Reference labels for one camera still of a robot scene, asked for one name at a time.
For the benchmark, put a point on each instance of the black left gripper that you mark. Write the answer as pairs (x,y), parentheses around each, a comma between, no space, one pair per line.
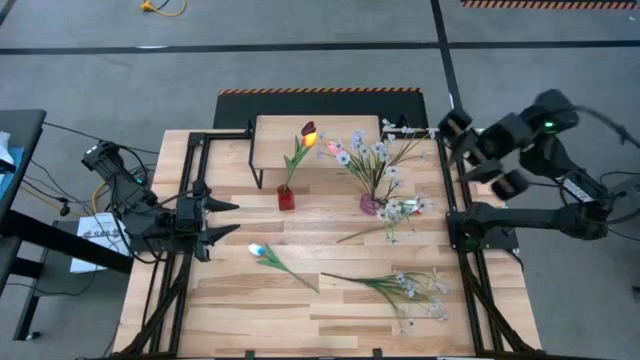
(192,217)

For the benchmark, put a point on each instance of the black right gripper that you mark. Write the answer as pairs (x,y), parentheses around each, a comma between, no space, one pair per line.
(500,137)

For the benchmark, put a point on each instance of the white and blue artificial tulip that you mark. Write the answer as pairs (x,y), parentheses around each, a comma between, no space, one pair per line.
(256,249)

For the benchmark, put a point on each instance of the white blossom artificial spray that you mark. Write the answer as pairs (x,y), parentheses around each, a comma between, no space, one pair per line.
(380,283)
(372,167)

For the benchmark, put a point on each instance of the purple ribbed glass vase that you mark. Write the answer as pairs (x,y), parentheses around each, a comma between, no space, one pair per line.
(367,206)

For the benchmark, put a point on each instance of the orange yellow artificial tulip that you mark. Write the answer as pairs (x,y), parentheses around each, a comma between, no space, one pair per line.
(310,140)

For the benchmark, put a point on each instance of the dark red artificial tulip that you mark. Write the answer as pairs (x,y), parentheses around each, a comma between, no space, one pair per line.
(308,127)

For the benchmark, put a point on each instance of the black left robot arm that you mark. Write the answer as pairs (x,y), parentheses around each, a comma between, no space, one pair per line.
(125,190)

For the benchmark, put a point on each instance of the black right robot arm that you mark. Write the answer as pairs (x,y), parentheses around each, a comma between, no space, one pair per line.
(525,217)

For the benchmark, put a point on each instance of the wooden shelf with black legs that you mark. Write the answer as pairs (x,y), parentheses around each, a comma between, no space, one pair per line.
(270,145)

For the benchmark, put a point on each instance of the red glass vase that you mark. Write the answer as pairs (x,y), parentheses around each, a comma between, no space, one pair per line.
(286,200)

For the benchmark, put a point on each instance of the black hazard-striped floor mat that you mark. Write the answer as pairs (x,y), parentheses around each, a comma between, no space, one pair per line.
(240,107)

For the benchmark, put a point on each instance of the white printed paper sheet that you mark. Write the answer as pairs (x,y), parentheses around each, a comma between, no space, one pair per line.
(82,266)

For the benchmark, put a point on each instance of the orange black hazard floor strip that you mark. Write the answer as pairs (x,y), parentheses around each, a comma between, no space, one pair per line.
(550,4)

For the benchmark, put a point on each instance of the blue desk tray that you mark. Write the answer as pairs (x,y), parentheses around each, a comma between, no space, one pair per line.
(12,175)

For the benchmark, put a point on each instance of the dark grey side desk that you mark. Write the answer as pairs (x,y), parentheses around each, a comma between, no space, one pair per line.
(20,130)

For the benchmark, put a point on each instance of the white crumpled paper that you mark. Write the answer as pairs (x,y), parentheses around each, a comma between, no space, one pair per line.
(4,150)

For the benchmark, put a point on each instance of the black aluminium table frame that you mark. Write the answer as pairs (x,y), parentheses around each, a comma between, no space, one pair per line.
(225,135)

